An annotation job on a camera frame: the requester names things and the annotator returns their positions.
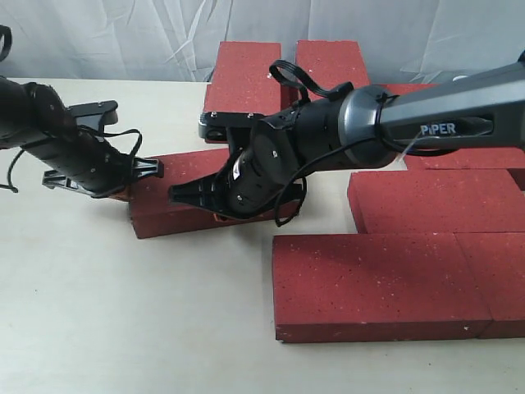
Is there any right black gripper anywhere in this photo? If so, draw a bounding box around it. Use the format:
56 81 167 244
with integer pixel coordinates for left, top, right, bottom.
168 110 320 223

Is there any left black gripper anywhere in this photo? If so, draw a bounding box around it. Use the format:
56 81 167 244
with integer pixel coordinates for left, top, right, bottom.
22 83 164 203

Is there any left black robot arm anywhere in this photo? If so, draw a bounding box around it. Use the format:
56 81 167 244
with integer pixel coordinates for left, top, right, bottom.
1 78 164 200

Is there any right grey Piper arm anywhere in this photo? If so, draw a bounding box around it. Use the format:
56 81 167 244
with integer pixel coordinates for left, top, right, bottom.
168 59 524 226

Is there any front large red brick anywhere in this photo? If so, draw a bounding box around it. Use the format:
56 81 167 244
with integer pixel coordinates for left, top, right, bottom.
272 233 492 343

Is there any grey fabric backdrop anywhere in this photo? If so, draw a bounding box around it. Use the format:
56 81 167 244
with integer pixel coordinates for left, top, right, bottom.
1 0 524 83

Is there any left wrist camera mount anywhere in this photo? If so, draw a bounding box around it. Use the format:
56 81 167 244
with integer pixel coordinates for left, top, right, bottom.
68 100 118 132

